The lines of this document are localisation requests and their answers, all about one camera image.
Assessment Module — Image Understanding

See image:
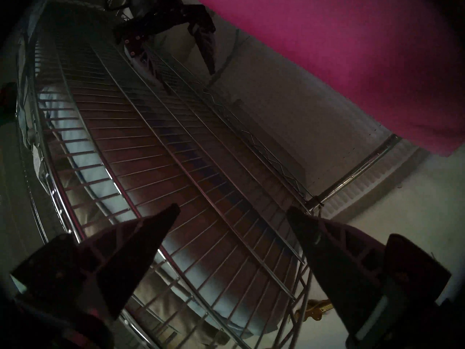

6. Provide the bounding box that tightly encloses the white pink flamingo pillow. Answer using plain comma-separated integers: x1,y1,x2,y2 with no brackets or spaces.
185,0,465,157

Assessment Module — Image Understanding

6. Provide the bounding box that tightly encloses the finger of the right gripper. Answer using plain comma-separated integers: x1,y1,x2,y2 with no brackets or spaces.
189,20,217,75
124,36,173,94

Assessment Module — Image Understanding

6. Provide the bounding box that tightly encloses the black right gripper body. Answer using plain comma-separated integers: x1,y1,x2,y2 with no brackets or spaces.
113,0,213,43

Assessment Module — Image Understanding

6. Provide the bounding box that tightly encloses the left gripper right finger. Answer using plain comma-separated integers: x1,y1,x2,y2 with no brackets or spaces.
287,208,451,343

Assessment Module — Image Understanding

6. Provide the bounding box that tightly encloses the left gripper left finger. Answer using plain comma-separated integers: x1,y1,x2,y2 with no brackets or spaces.
10,204,181,318

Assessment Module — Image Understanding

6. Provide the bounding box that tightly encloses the light blue bench cushion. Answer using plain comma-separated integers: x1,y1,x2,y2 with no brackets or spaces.
36,83,291,338

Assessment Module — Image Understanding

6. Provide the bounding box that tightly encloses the beige bench cushion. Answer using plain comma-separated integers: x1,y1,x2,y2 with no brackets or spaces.
65,192,233,349

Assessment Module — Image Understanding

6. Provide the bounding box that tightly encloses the chrome wire shelf rack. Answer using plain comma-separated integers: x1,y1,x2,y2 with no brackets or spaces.
15,0,403,349

